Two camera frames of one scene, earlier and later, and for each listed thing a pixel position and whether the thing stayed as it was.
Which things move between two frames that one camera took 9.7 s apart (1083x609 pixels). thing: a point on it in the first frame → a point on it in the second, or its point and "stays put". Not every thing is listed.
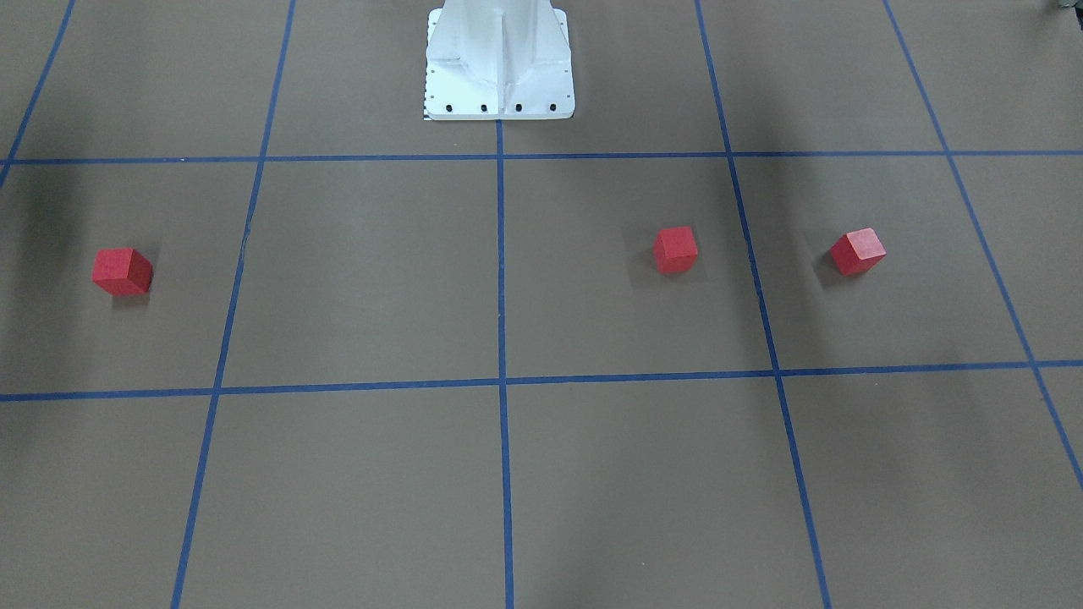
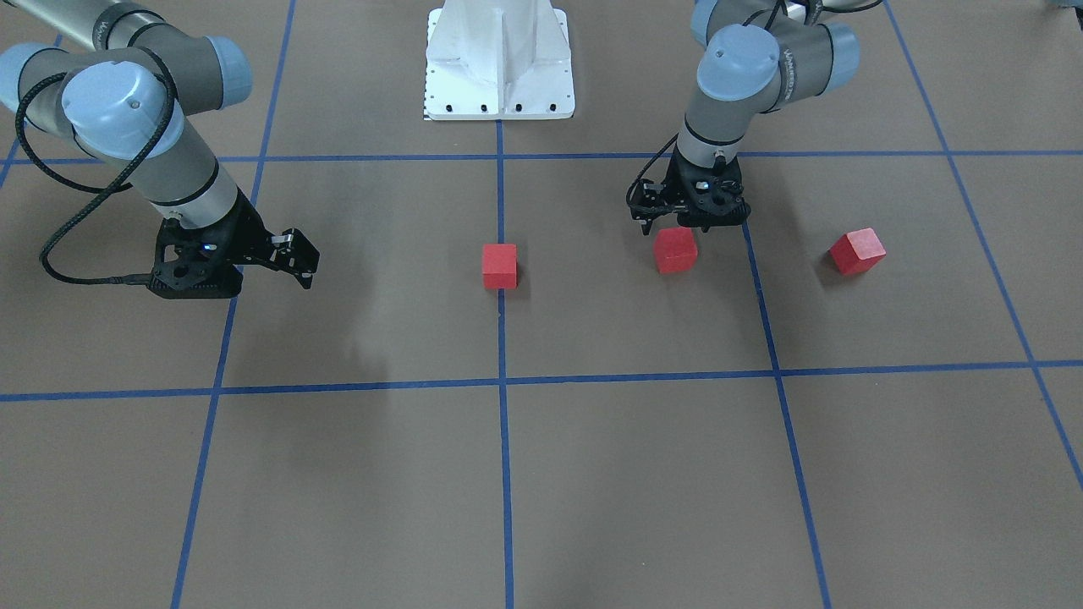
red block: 675,249 stays put
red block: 858,252 stays put
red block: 122,271 → 499,266
